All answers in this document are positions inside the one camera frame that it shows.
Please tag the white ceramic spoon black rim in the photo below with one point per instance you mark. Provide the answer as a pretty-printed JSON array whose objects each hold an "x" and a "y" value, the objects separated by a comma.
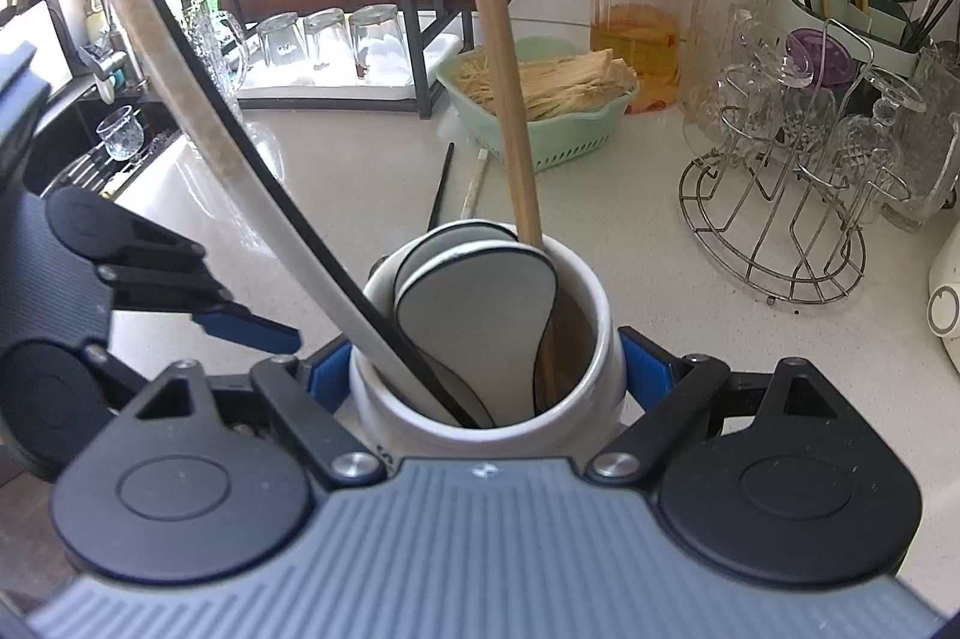
[
  {"x": 450, "y": 234},
  {"x": 472, "y": 324}
]

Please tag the cut crystal goblet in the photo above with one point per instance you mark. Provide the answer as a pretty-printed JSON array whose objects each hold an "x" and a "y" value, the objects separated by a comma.
[{"x": 862, "y": 159}]

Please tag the bundle of bamboo skewers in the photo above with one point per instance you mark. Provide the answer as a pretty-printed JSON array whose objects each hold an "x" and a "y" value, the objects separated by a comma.
[{"x": 577, "y": 84}]

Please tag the white drain tray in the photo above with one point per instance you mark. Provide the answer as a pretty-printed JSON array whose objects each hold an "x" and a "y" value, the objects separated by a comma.
[{"x": 337, "y": 84}]

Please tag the upturned drinking glass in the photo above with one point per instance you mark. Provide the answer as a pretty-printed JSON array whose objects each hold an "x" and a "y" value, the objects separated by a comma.
[
  {"x": 281, "y": 43},
  {"x": 379, "y": 43},
  {"x": 326, "y": 39}
]

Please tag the textured glass pitcher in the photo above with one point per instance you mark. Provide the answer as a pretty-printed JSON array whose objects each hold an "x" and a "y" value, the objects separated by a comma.
[{"x": 217, "y": 69}]

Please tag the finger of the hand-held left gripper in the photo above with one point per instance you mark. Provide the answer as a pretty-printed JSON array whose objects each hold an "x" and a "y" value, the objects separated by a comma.
[
  {"x": 112, "y": 373},
  {"x": 247, "y": 328}
]

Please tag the green cutlery drainer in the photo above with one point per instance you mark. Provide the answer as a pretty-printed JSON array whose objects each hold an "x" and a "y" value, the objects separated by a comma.
[{"x": 885, "y": 39}]

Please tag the tall clear glass jug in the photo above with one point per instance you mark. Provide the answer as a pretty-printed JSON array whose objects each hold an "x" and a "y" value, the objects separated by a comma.
[{"x": 712, "y": 24}]

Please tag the white electric cooker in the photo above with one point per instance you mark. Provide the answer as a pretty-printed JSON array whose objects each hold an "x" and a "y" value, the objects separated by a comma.
[{"x": 946, "y": 309}]

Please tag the frosted glass jug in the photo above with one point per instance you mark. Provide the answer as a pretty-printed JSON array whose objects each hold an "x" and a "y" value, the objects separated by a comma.
[{"x": 930, "y": 159}]

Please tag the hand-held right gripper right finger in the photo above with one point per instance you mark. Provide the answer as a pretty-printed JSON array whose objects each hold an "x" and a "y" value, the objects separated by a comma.
[{"x": 649, "y": 376}]

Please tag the white appliance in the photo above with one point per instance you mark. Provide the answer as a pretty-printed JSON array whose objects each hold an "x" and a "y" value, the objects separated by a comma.
[{"x": 45, "y": 28}]

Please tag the white chopstick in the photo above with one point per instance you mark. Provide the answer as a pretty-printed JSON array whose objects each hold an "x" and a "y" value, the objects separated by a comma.
[
  {"x": 474, "y": 183},
  {"x": 172, "y": 69}
]

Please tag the red lid plastic jar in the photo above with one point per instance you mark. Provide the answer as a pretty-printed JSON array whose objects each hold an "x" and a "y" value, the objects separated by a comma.
[{"x": 637, "y": 46}]

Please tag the small stemmed glass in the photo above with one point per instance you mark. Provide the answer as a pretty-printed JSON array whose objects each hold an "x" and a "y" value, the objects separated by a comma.
[{"x": 118, "y": 133}]

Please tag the black sink drain rack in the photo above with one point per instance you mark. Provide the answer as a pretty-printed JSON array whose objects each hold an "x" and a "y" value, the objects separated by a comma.
[{"x": 90, "y": 174}]

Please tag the purple cup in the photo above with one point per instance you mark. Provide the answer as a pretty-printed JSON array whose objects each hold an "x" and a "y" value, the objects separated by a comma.
[{"x": 817, "y": 50}]

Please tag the white mug green logo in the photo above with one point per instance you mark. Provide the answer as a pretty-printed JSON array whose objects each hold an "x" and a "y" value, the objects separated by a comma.
[{"x": 420, "y": 436}]

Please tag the green plastic basket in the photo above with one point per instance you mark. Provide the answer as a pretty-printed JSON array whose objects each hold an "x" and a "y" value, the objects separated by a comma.
[{"x": 570, "y": 144}]

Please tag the black kitchen sink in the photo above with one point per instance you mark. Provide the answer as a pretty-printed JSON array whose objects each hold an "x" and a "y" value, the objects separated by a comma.
[{"x": 67, "y": 136}]

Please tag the black chopstick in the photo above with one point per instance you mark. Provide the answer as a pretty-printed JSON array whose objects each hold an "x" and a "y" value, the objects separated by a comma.
[
  {"x": 450, "y": 403},
  {"x": 442, "y": 181}
]

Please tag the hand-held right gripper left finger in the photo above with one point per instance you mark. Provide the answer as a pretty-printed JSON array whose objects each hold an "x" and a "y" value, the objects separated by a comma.
[{"x": 330, "y": 376}]

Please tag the clear stemmed glass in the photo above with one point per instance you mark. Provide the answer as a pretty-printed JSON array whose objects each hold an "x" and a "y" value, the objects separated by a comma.
[{"x": 757, "y": 84}]

